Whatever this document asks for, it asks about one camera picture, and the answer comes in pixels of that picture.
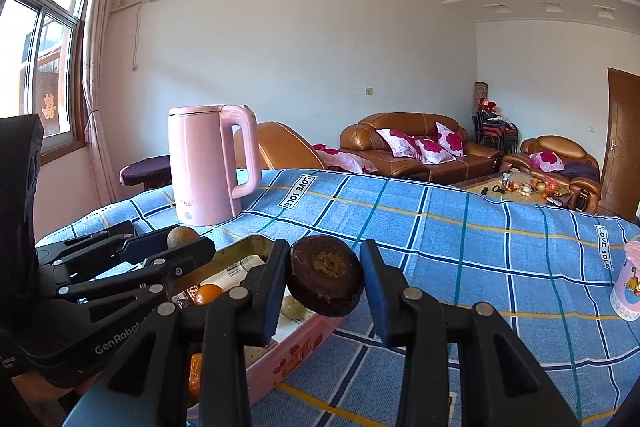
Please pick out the dark brown pomegranate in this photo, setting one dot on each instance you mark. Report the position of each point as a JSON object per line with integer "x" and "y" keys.
{"x": 327, "y": 279}

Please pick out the pink curtain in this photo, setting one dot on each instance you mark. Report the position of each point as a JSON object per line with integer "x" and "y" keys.
{"x": 97, "y": 82}

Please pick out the red and white cloth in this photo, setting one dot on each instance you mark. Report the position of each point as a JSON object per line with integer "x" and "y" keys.
{"x": 345, "y": 159}

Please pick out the window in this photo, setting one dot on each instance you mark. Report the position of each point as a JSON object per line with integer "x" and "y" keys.
{"x": 30, "y": 57}

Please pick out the dark purple stool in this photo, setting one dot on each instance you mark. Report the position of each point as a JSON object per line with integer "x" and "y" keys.
{"x": 145, "y": 167}

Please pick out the pink cartoon cup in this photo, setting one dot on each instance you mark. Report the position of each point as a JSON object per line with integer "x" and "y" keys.
{"x": 627, "y": 287}

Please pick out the brown wooden door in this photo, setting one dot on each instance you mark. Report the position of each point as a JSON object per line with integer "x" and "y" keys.
{"x": 622, "y": 137}

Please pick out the orange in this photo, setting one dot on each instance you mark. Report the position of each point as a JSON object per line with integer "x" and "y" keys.
{"x": 207, "y": 294}

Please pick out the pink electric kettle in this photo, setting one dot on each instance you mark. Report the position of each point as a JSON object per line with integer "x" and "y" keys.
{"x": 200, "y": 167}

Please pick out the blue plaid tablecloth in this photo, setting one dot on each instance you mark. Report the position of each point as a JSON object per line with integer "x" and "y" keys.
{"x": 450, "y": 232}

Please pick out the coffee table with food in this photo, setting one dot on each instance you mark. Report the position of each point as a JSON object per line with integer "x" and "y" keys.
{"x": 492, "y": 184}

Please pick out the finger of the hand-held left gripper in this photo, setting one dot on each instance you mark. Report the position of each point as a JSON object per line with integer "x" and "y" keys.
{"x": 180, "y": 259}
{"x": 145, "y": 246}

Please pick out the brown leather sofa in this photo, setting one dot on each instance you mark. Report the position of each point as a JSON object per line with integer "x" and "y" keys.
{"x": 370, "y": 137}

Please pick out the small orange kumquat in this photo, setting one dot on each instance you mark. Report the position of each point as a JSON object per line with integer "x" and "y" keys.
{"x": 195, "y": 374}

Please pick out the purple blanket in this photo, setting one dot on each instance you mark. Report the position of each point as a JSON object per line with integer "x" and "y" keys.
{"x": 582, "y": 169}

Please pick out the stack of dark chairs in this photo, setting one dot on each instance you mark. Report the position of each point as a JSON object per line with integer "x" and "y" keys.
{"x": 487, "y": 132}

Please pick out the brown leather armchair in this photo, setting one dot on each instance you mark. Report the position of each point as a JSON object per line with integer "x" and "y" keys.
{"x": 280, "y": 147}
{"x": 550, "y": 144}

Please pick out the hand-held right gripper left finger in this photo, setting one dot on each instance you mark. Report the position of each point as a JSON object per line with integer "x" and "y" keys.
{"x": 277, "y": 292}

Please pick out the pink rectangular tin box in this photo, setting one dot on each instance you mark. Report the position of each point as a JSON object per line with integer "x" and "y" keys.
{"x": 300, "y": 347}

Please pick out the red plush toys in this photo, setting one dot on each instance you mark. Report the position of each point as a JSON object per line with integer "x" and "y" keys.
{"x": 489, "y": 104}

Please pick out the small tan longan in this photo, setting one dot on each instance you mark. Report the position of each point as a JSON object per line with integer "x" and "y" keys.
{"x": 184, "y": 237}

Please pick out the tall patterned vase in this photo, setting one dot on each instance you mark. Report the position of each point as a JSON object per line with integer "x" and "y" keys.
{"x": 481, "y": 92}

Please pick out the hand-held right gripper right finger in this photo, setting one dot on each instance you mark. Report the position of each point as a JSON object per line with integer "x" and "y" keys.
{"x": 375, "y": 292}

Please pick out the white cushion red flowers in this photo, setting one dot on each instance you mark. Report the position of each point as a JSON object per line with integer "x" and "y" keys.
{"x": 547, "y": 161}
{"x": 435, "y": 150}
{"x": 397, "y": 142}
{"x": 452, "y": 139}

